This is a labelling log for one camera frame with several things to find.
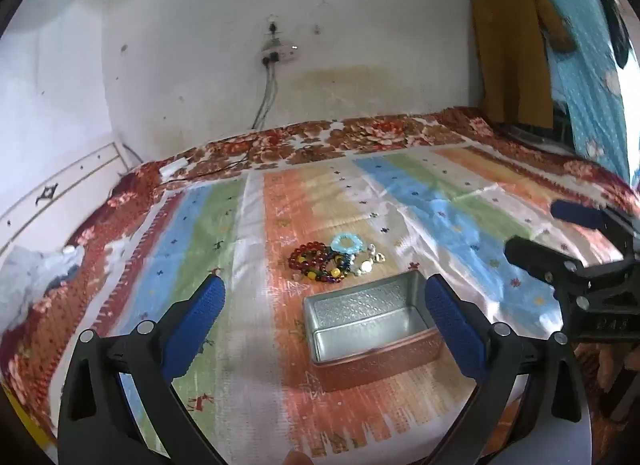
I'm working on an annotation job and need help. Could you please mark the blue dotted curtain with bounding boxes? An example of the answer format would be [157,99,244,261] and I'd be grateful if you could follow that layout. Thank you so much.
[550,0,631,184]

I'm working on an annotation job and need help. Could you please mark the light blue bead bracelet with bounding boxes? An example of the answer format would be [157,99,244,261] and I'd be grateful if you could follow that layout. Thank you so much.
[330,232,364,256]

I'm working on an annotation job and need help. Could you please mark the rose gold metal tin box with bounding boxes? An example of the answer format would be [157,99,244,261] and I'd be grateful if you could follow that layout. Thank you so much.
[304,270,442,393]

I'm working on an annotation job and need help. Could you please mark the red floral bedsheet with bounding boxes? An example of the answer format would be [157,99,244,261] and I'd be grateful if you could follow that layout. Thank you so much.
[1,108,639,435]

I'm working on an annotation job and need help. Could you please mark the colourful striped blanket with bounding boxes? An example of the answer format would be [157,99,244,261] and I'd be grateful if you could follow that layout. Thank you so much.
[81,154,620,464]

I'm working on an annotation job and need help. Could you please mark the brown hanging garment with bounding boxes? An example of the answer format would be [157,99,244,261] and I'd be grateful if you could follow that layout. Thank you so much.
[472,0,577,129]

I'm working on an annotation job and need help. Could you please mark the white wall power socket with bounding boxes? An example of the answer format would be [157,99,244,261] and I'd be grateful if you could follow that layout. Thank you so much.
[259,16,300,63]

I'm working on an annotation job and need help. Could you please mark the person's left hand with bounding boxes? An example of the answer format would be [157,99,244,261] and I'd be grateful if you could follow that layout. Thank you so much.
[282,450,314,465]

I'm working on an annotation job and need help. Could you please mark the dark red bead bracelet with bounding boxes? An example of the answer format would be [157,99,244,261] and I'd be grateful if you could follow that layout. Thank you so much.
[287,239,329,273]

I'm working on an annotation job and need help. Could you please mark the black power cables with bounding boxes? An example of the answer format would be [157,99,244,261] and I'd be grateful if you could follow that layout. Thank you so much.
[249,62,281,133]

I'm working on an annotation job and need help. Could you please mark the person's right hand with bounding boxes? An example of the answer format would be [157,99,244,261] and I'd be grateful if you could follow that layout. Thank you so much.
[574,343,639,393]

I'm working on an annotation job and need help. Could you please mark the pale stone bead bracelet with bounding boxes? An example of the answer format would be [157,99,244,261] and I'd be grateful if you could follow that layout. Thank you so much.
[349,243,388,277]

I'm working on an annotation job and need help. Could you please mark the grey crumpled cloth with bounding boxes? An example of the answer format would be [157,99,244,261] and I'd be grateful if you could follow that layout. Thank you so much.
[0,245,85,332]

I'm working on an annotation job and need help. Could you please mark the white bed headboard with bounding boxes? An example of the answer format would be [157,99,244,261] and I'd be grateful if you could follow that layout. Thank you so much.
[1,139,142,256]

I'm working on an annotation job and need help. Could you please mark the multicolour glass bead bracelet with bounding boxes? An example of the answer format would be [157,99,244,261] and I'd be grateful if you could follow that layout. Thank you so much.
[324,251,354,276]

